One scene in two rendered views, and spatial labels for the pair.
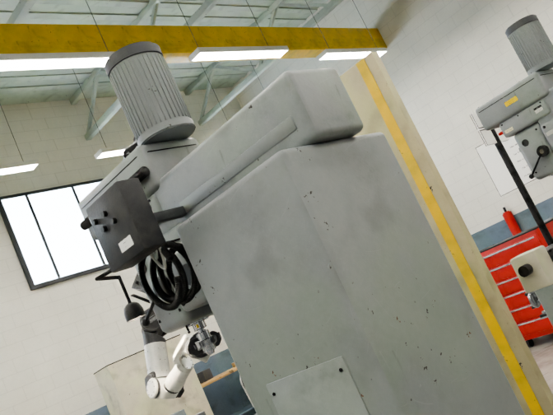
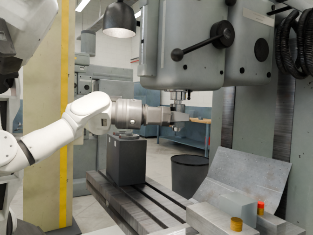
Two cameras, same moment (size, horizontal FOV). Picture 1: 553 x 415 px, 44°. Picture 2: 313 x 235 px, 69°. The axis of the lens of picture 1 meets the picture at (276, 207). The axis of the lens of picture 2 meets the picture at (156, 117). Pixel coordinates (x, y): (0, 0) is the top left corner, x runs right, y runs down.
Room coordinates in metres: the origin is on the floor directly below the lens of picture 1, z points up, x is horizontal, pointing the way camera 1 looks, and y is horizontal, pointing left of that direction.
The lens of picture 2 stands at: (2.25, 1.10, 1.27)
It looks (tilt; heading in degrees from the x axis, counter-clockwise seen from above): 4 degrees down; 285
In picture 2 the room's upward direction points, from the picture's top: 2 degrees clockwise
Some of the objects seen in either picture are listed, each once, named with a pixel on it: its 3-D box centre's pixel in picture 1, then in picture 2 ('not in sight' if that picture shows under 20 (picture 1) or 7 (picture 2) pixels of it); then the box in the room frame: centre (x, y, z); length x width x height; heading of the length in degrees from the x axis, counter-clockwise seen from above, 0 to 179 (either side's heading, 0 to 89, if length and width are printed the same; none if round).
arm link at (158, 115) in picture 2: (202, 345); (146, 115); (2.45, 0.45, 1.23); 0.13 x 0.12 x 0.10; 112
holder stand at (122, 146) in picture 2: not in sight; (125, 155); (2.64, 0.13, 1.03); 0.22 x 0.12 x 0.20; 130
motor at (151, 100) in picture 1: (150, 97); not in sight; (2.20, 0.23, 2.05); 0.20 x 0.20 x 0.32
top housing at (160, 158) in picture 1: (143, 189); not in sight; (2.36, 0.40, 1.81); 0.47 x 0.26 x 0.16; 47
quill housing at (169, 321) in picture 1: (179, 278); (181, 35); (2.36, 0.41, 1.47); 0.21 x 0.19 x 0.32; 137
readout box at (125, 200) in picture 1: (123, 226); not in sight; (1.92, 0.42, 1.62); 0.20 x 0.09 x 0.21; 47
